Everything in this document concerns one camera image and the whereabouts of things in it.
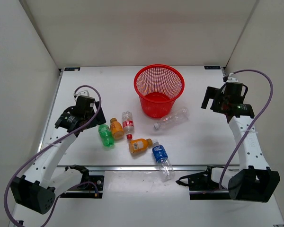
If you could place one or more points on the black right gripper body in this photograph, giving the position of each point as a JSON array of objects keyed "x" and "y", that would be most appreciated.
[{"x": 224, "y": 100}]

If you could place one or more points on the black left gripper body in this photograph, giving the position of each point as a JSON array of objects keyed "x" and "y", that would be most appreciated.
[{"x": 89, "y": 115}]

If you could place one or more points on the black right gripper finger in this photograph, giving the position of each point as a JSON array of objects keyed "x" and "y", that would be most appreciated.
[
  {"x": 210, "y": 93},
  {"x": 217, "y": 105}
]

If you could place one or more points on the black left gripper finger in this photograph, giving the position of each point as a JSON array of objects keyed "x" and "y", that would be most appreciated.
[
  {"x": 85, "y": 124},
  {"x": 100, "y": 118}
]

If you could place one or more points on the green plastic soda bottle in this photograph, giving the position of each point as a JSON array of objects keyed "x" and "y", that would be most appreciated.
[{"x": 106, "y": 135}]

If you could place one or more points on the orange juice bottle upright-lying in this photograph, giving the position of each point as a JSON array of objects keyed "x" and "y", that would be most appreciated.
[{"x": 116, "y": 129}]

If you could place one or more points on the clear bottle white cap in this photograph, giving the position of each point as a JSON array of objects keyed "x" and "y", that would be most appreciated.
[{"x": 172, "y": 119}]

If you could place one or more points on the clear bottle blue label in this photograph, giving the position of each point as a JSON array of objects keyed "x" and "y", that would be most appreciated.
[{"x": 165, "y": 167}]

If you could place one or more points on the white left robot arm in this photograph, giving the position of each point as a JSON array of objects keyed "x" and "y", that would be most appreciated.
[{"x": 37, "y": 189}]

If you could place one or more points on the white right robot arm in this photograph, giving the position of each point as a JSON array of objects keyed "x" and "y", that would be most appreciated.
[{"x": 255, "y": 181}]

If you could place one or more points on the red plastic mesh bin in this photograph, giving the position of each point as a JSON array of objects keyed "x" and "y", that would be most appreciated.
[{"x": 158, "y": 87}]

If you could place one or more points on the clear bottle red label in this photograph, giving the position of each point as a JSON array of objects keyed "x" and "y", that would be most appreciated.
[{"x": 128, "y": 125}]

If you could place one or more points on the orange juice bottle barcode label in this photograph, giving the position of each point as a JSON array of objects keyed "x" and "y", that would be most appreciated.
[{"x": 139, "y": 145}]

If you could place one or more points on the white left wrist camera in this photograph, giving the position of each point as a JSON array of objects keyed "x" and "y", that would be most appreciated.
[{"x": 80, "y": 93}]

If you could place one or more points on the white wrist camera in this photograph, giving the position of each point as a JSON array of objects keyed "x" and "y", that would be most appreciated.
[
  {"x": 229, "y": 78},
  {"x": 80, "y": 93}
]

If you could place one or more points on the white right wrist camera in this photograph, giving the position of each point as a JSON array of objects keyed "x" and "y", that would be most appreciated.
[{"x": 229, "y": 78}]

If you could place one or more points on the aluminium table edge rail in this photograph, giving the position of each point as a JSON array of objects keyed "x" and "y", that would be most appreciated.
[{"x": 146, "y": 168}]

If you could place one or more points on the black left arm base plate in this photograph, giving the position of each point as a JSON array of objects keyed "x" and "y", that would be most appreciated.
[{"x": 88, "y": 190}]

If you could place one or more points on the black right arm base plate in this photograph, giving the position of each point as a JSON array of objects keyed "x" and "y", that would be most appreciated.
[{"x": 201, "y": 187}]

